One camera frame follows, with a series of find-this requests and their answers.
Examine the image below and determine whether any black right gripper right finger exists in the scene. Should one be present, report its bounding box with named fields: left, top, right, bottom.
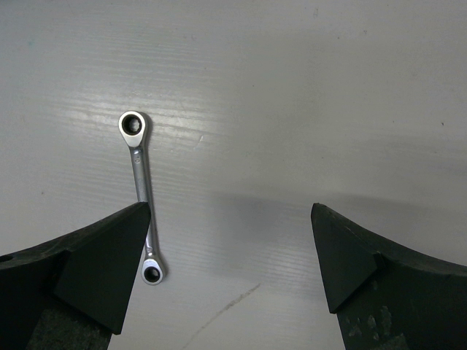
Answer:
left=311, top=203, right=466, bottom=349

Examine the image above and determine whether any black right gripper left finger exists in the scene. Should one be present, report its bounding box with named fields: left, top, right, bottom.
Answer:
left=1, top=202, right=150, bottom=349

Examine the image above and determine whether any small silver ratchet wrench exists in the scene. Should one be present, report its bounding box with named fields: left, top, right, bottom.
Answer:
left=118, top=111, right=166, bottom=286

